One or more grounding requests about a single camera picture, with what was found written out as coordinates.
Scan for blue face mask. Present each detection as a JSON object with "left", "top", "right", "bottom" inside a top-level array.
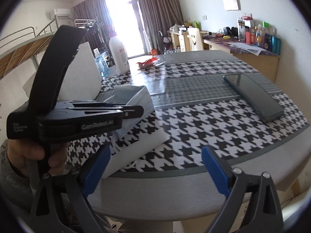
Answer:
[{"left": 110, "top": 85, "right": 155, "bottom": 169}]

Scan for metal bunk bed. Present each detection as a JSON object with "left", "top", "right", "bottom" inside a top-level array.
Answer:
[
  {"left": 74, "top": 18, "right": 107, "bottom": 54},
  {"left": 0, "top": 19, "right": 59, "bottom": 83}
]

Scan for houndstooth tablecloth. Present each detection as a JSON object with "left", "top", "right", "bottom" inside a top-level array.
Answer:
[{"left": 66, "top": 50, "right": 311, "bottom": 217}]

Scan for white foam box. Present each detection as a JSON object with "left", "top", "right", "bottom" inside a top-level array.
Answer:
[{"left": 23, "top": 41, "right": 102, "bottom": 102}]

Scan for brown curtain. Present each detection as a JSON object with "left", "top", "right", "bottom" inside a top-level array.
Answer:
[
  {"left": 134, "top": 0, "right": 184, "bottom": 54},
  {"left": 72, "top": 0, "right": 114, "bottom": 44}
]

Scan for wooden desk with patterned top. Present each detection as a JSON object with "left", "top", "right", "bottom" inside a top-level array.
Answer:
[{"left": 203, "top": 33, "right": 281, "bottom": 83}]

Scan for dark smartphone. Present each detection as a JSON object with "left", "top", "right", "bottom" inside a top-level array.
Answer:
[{"left": 223, "top": 73, "right": 285, "bottom": 123}]

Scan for red snack packet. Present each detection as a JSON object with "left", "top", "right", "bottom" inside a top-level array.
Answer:
[{"left": 136, "top": 58, "right": 166, "bottom": 70}]

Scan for printed papers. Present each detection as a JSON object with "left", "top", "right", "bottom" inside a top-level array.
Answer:
[{"left": 228, "top": 42, "right": 266, "bottom": 55}]

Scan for hanging dark clothes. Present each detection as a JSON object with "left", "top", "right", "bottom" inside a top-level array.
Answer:
[{"left": 89, "top": 22, "right": 107, "bottom": 44}]

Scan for white smiley chair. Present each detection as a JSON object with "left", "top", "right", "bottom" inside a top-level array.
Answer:
[{"left": 187, "top": 27, "right": 203, "bottom": 52}]

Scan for white plastic bottle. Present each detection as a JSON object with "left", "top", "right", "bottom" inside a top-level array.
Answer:
[{"left": 108, "top": 27, "right": 130, "bottom": 74}]

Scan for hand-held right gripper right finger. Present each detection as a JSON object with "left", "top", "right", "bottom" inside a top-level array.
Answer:
[{"left": 202, "top": 145, "right": 285, "bottom": 233}]

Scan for glass balcony door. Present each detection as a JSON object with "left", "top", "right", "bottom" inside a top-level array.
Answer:
[{"left": 104, "top": 0, "right": 149, "bottom": 60}]

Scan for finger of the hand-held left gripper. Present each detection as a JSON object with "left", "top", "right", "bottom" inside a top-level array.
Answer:
[{"left": 72, "top": 101, "right": 144, "bottom": 120}]

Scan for person's left hand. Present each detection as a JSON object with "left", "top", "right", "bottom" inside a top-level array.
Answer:
[{"left": 6, "top": 138, "right": 67, "bottom": 175}]

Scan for light wooden desk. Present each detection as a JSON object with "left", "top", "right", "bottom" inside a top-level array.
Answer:
[{"left": 167, "top": 28, "right": 214, "bottom": 52}]

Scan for row of bottles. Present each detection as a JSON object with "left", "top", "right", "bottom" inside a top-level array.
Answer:
[{"left": 237, "top": 17, "right": 282, "bottom": 55}]

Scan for white foam sheet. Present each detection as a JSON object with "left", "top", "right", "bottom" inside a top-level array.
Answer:
[{"left": 102, "top": 129, "right": 170, "bottom": 179}]

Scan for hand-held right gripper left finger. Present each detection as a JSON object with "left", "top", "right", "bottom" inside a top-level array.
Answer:
[{"left": 29, "top": 144, "right": 112, "bottom": 233}]

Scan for white air conditioner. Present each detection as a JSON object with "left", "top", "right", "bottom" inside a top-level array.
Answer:
[{"left": 54, "top": 8, "right": 71, "bottom": 18}]

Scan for clear blue water bottle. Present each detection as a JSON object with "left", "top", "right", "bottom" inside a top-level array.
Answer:
[{"left": 93, "top": 48, "right": 110, "bottom": 77}]

